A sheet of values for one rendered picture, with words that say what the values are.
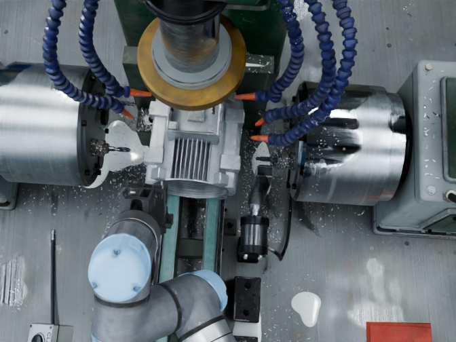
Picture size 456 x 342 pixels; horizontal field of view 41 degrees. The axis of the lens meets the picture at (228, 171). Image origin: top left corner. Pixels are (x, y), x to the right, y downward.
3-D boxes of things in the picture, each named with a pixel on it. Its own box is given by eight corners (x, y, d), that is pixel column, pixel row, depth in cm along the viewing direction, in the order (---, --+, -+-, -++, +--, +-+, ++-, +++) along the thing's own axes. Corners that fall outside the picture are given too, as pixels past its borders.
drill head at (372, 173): (255, 104, 142) (263, 57, 118) (429, 116, 142) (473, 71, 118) (249, 208, 135) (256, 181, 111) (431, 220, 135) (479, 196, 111)
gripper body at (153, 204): (171, 179, 100) (162, 201, 89) (168, 228, 102) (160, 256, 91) (125, 176, 100) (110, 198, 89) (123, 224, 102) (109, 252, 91)
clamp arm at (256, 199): (248, 195, 128) (256, 161, 103) (262, 195, 128) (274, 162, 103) (248, 211, 127) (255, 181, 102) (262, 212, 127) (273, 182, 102)
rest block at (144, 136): (143, 123, 152) (138, 105, 141) (171, 125, 152) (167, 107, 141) (141, 145, 151) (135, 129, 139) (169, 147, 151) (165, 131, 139)
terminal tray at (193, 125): (174, 87, 126) (171, 72, 119) (224, 91, 125) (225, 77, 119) (167, 142, 122) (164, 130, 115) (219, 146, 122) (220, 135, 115)
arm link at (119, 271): (82, 307, 76) (85, 243, 74) (101, 271, 87) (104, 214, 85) (144, 313, 76) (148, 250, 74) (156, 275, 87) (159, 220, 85)
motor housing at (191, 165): (159, 111, 140) (151, 78, 122) (241, 119, 140) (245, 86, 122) (149, 195, 135) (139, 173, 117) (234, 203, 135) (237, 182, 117)
